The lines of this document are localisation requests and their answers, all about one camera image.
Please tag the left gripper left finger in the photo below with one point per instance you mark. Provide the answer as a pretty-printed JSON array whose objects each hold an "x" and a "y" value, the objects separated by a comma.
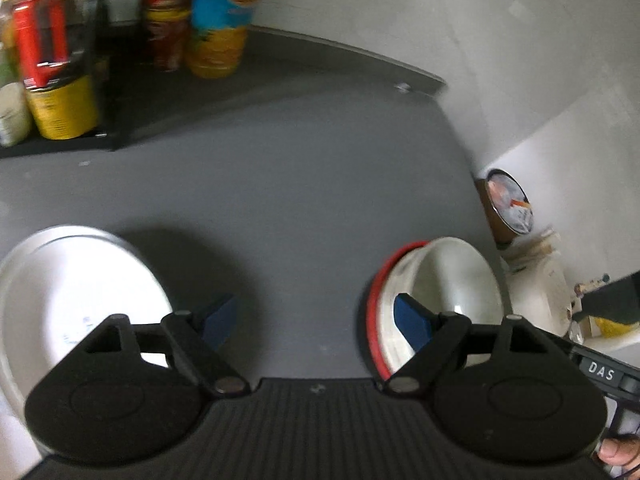
[{"x": 195, "y": 338}]

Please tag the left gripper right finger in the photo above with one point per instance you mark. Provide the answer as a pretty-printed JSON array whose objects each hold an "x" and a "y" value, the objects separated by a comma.
[{"x": 437, "y": 342}]

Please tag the red rimmed bowl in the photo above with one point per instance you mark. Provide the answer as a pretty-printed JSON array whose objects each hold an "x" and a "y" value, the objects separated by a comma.
[{"x": 373, "y": 302}]

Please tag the white ceramic bowl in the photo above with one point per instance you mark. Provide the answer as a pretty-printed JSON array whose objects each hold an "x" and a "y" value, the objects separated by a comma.
[{"x": 448, "y": 274}]

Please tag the white plate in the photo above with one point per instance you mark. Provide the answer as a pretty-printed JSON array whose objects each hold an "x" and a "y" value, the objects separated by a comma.
[{"x": 56, "y": 287}]

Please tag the right hand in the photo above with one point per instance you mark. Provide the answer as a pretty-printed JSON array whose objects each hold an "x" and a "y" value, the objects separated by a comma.
[{"x": 620, "y": 451}]

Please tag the white air fryer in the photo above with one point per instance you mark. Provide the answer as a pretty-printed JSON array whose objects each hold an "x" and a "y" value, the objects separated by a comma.
[{"x": 539, "y": 292}]

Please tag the brown pot with trash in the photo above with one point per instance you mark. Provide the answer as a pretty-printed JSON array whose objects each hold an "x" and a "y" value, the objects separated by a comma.
[{"x": 507, "y": 208}]

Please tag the white cap spice jar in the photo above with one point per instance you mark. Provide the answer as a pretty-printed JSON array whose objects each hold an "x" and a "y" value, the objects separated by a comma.
[{"x": 15, "y": 117}]

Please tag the orange juice bottle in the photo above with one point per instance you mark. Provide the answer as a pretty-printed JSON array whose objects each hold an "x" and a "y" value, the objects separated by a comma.
[{"x": 219, "y": 30}]

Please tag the black wire rack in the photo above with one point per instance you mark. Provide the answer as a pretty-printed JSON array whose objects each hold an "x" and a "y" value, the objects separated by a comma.
[{"x": 99, "y": 138}]

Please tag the soy sauce bottle red handle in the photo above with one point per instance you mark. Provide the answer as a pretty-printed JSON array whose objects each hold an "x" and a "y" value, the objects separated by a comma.
[{"x": 55, "y": 42}]

